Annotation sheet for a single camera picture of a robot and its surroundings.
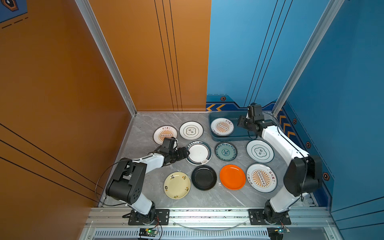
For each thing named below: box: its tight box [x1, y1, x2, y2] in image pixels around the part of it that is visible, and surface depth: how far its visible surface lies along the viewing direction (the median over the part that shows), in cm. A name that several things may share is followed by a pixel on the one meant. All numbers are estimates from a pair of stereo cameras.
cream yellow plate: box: [163, 171, 191, 200], surface depth 84 cm
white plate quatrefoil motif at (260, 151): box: [246, 139, 275, 164], surface depth 98 cm
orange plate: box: [219, 164, 246, 191], surface depth 87 cm
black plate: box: [191, 165, 217, 191], surface depth 87 cm
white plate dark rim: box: [186, 140, 213, 166], surface depth 98 cm
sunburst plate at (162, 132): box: [152, 125, 178, 146], surface depth 110 cm
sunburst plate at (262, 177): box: [246, 162, 278, 194], surface depth 88 cm
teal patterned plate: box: [214, 141, 238, 162], surface depth 99 cm
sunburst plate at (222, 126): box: [210, 117, 235, 137], surface depth 111 cm
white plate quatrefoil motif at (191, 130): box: [179, 121, 204, 141], surface depth 111 cm
